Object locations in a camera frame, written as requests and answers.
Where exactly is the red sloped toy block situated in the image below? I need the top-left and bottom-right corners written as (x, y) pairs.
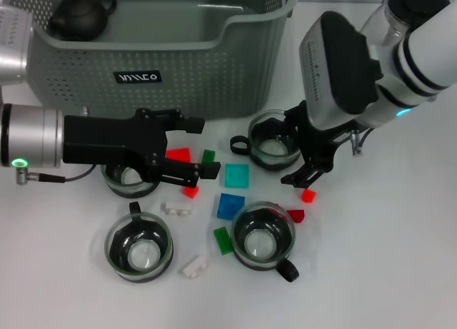
top-left (165, 146), bottom-right (192, 163)

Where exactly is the black clay teapot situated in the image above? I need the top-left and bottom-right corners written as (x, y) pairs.
top-left (48, 0), bottom-right (118, 43)

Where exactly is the glass teacup with black holder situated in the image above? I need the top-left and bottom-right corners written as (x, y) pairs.
top-left (230, 110), bottom-right (303, 171)
top-left (230, 201), bottom-right (300, 283)
top-left (104, 201), bottom-right (175, 283)
top-left (101, 163), bottom-right (161, 198)

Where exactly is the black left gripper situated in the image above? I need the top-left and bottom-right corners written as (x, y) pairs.
top-left (62, 108), bottom-right (222, 188)

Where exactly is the glass carafe with black handle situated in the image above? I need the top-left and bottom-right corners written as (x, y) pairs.
top-left (358, 0), bottom-right (453, 48)

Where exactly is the left arm cable with connector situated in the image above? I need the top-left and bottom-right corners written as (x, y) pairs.
top-left (14, 166), bottom-right (97, 184)

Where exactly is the white toy brick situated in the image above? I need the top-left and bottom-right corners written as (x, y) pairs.
top-left (160, 199), bottom-right (194, 218)
top-left (177, 254), bottom-right (209, 280)

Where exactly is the right arm cable with connector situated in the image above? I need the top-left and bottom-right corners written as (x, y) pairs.
top-left (348, 128), bottom-right (368, 157)

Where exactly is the arm cable with connector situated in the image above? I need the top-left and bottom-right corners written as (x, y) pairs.
top-left (14, 166), bottom-right (97, 184)
top-left (348, 128), bottom-right (368, 157)

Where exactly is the grey-green perforated storage bin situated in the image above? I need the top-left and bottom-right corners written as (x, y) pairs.
top-left (26, 0), bottom-right (300, 121)

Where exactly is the blue square toy plate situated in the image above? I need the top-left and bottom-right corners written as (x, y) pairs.
top-left (216, 192), bottom-right (246, 221)

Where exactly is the teal square toy plate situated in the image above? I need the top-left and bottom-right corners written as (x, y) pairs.
top-left (224, 163), bottom-right (250, 190)

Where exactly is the dark red curved block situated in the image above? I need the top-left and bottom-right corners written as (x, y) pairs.
top-left (284, 209), bottom-right (306, 225)

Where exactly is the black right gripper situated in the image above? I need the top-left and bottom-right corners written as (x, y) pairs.
top-left (280, 100), bottom-right (354, 190)

